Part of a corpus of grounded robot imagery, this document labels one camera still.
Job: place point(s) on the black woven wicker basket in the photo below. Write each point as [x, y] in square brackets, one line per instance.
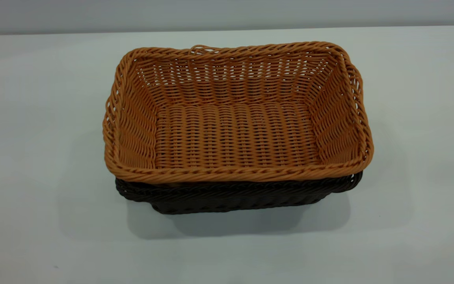
[227, 199]

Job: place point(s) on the orange woven wicker basket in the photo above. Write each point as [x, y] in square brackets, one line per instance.
[235, 134]

